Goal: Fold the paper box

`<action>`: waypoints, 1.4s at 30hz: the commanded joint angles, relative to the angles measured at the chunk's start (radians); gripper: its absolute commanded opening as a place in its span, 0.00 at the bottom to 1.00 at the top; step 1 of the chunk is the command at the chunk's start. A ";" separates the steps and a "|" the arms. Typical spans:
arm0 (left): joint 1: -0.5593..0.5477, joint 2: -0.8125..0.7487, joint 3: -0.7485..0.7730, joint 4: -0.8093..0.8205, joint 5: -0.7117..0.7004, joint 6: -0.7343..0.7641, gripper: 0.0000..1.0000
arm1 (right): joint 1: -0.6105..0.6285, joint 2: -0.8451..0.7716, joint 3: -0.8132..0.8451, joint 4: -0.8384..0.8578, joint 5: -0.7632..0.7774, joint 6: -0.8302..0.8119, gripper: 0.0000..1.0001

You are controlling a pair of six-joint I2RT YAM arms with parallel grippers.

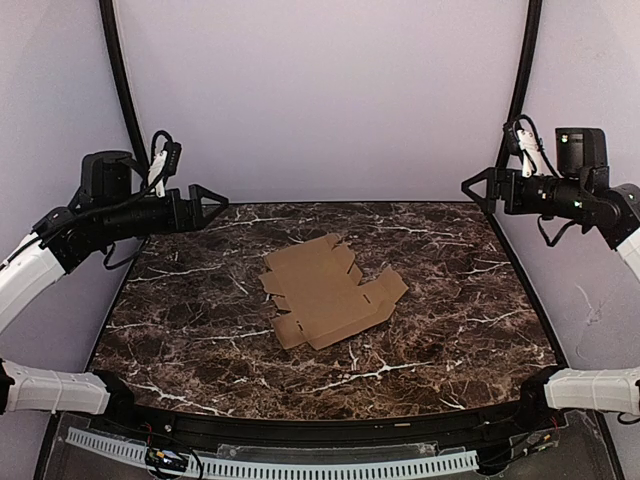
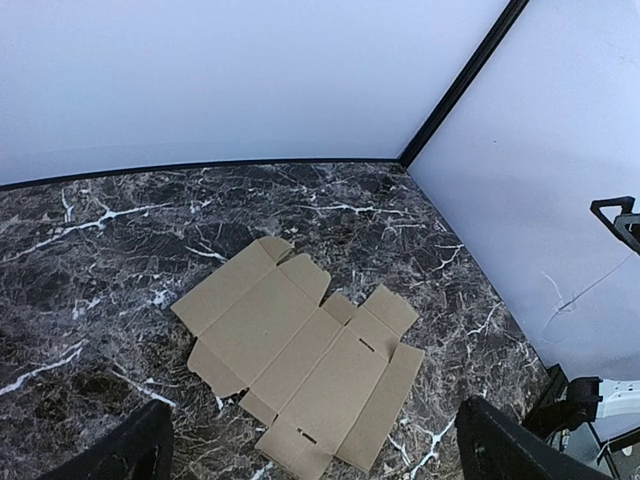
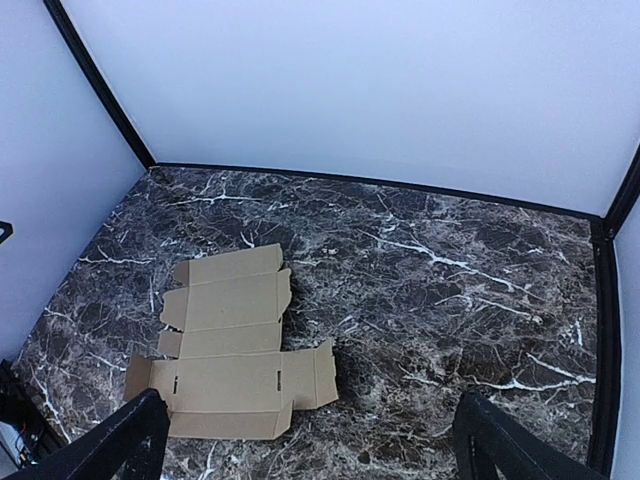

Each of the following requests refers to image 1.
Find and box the brown cardboard paper box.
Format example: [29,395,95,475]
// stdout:
[259,233,408,350]

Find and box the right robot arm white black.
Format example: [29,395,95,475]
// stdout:
[461,115,639,430]

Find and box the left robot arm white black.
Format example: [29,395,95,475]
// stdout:
[1,144,229,416]

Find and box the small green circuit board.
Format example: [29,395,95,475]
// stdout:
[144,448,189,472]

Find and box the right small circuit board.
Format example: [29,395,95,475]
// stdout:
[522,433,559,456]

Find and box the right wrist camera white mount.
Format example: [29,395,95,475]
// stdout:
[503,114,545,178]

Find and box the black right frame post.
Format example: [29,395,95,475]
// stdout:
[494,0,544,169]

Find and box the black frame post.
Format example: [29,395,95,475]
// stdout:
[494,0,544,169]
[98,0,149,170]

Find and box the black front table rail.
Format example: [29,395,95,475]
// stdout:
[89,402,555,450]

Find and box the black left frame post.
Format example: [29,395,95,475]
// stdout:
[98,0,149,170]

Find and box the white slotted cable duct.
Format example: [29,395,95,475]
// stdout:
[65,427,479,479]

